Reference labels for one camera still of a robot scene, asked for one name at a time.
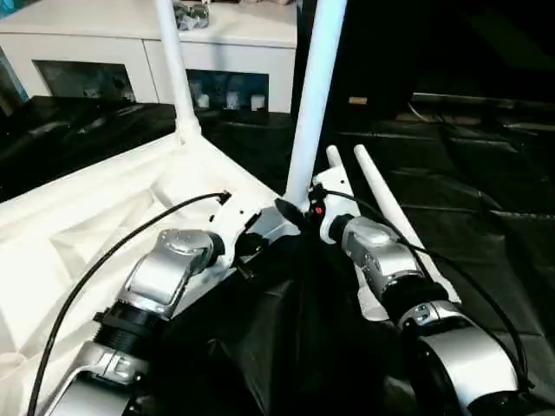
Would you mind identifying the white plastic table top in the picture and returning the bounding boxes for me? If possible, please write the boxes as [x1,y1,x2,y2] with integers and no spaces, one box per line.
[0,129,304,416]

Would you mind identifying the white cabinet with glass doors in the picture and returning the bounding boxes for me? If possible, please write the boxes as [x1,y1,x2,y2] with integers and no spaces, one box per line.
[0,0,298,114]

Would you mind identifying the black cabinet with yellow label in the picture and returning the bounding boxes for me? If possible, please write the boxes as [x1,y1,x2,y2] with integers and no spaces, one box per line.
[298,0,417,122]

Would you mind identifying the black work mat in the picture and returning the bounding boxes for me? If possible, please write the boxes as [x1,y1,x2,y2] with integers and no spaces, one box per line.
[0,94,555,416]

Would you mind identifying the thin white cable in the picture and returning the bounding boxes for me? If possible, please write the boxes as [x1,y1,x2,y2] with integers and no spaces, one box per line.
[407,101,430,122]

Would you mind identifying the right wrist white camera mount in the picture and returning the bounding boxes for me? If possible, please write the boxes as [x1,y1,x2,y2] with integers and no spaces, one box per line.
[310,168,361,244]

